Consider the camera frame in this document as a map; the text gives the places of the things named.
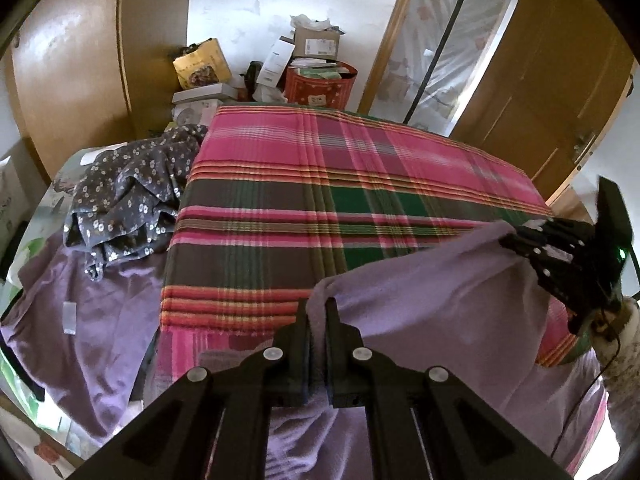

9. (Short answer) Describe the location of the red basket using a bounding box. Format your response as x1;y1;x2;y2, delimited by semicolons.
285;62;358;109

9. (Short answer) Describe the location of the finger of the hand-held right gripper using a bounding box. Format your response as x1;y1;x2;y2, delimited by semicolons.
499;235;577;302
515;219;597;252

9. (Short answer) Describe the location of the pink plaid blanket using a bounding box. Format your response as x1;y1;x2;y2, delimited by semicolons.
155;102;581;396

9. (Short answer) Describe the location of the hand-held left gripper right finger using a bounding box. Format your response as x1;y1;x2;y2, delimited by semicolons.
325;297;573;480

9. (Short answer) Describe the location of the black cable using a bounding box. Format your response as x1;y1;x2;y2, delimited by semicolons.
550;305;623;458

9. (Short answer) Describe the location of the translucent door curtain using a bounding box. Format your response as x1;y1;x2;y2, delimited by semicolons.
372;0;516;133

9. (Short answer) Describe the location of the wooden wardrobe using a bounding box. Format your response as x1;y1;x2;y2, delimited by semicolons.
0;0;196;181

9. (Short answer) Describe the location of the wooden door frame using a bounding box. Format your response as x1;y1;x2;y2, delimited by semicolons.
357;0;426;113

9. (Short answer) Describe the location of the metal door handle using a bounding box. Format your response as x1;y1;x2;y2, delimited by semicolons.
572;130;598;171

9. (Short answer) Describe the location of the yellow gift box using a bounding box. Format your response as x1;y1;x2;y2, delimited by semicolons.
172;38;232;90

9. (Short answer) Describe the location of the white flat box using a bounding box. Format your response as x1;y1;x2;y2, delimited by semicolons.
171;82;240;107

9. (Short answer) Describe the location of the thin purple cloth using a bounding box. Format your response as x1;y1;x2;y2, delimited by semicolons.
0;230;173;441

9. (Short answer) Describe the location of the grey floral cloth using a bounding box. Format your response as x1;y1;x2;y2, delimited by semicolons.
62;124;210;281

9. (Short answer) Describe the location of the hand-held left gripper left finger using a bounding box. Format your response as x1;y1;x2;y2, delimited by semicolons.
65;297;313;480

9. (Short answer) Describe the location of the wooden door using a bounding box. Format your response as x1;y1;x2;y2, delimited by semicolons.
450;0;640;196

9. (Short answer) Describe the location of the brown cardboard box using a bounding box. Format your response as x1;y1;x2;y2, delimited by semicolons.
291;14;346;59

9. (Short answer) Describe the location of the white carton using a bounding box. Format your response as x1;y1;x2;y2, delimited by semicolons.
257;40;296;88

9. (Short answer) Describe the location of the purple fleece garment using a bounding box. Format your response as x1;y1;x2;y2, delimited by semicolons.
197;220;608;480

